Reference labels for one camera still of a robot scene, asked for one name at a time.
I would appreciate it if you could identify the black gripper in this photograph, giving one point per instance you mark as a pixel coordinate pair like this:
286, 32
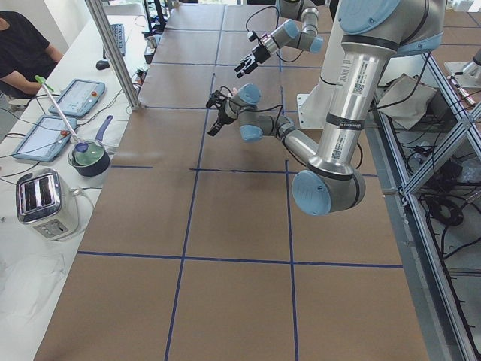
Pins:
221, 116
260, 53

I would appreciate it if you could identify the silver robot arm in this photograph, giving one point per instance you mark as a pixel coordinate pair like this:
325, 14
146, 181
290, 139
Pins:
298, 31
372, 33

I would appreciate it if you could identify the steel cup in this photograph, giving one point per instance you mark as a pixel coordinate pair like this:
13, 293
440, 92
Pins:
151, 42

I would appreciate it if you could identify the black computer mouse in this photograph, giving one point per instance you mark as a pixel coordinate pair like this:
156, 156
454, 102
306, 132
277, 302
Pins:
102, 64

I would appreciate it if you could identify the black keyboard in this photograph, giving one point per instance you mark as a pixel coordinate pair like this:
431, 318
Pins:
118, 31

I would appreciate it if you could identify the blue pot with lid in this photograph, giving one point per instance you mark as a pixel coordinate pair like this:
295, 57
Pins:
90, 157

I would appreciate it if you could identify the upper teach pendant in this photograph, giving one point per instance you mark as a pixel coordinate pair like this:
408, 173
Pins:
80, 97

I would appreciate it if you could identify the teach pendant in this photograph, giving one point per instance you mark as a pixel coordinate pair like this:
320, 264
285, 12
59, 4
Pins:
80, 97
44, 141

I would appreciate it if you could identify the grey cloth bundle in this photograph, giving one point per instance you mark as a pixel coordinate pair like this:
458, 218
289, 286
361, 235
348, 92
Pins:
405, 102

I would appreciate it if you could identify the lower teach pendant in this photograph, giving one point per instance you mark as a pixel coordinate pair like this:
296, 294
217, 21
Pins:
44, 141

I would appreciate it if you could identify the silver toaster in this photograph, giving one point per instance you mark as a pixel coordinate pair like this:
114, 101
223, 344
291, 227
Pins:
45, 203

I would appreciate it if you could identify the seated person black shirt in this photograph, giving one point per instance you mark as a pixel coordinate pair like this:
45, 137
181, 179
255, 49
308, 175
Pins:
25, 53

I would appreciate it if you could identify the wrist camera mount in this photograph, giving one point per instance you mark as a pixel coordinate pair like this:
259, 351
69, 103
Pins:
252, 36
217, 100

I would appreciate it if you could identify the aluminium frame post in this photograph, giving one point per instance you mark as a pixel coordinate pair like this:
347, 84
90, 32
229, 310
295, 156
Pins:
113, 53

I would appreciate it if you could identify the aluminium side frame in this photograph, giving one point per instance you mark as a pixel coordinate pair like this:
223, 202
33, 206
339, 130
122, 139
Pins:
431, 174

